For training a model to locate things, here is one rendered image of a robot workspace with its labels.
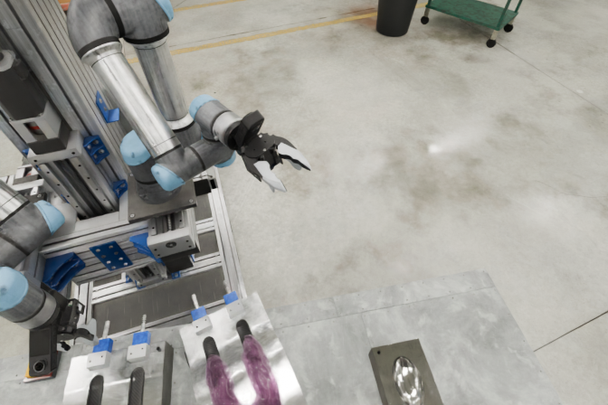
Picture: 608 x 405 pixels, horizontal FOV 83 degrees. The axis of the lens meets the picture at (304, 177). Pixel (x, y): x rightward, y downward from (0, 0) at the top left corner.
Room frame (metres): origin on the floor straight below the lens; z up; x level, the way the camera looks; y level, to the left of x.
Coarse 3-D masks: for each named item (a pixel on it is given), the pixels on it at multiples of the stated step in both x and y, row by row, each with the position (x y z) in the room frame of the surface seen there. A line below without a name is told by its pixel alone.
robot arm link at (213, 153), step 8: (200, 144) 0.64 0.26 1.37; (208, 144) 0.64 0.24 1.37; (216, 144) 0.64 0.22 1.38; (200, 152) 0.61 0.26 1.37; (208, 152) 0.62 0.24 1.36; (216, 152) 0.63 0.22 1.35; (224, 152) 0.64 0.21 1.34; (232, 152) 0.66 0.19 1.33; (208, 160) 0.61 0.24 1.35; (216, 160) 0.62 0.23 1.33; (224, 160) 0.64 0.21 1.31; (232, 160) 0.65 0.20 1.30; (208, 168) 0.61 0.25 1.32
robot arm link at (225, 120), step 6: (222, 114) 0.63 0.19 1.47; (228, 114) 0.63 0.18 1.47; (234, 114) 0.64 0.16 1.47; (216, 120) 0.62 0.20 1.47; (222, 120) 0.61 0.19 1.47; (228, 120) 0.61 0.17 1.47; (234, 120) 0.61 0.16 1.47; (240, 120) 0.62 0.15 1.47; (216, 126) 0.61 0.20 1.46; (222, 126) 0.60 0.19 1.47; (228, 126) 0.60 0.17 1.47; (216, 132) 0.60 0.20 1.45; (222, 132) 0.59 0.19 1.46; (216, 138) 0.59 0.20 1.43; (222, 138) 0.58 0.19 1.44
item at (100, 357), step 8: (104, 328) 0.34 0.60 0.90; (104, 336) 0.31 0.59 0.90; (104, 344) 0.29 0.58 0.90; (112, 344) 0.29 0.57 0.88; (96, 352) 0.27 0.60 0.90; (104, 352) 0.26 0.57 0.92; (88, 360) 0.24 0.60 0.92; (96, 360) 0.24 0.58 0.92; (104, 360) 0.24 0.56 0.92; (88, 368) 0.23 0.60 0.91; (96, 368) 0.23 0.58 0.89
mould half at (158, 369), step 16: (112, 352) 0.27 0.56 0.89; (160, 352) 0.27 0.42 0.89; (80, 368) 0.23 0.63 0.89; (112, 368) 0.23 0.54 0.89; (128, 368) 0.23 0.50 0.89; (144, 368) 0.23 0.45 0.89; (160, 368) 0.23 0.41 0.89; (80, 384) 0.19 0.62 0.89; (112, 384) 0.19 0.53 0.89; (128, 384) 0.19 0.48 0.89; (144, 384) 0.19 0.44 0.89; (160, 384) 0.19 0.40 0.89; (64, 400) 0.15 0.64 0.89; (80, 400) 0.15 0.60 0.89; (112, 400) 0.15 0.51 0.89; (144, 400) 0.15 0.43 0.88; (160, 400) 0.15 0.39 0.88
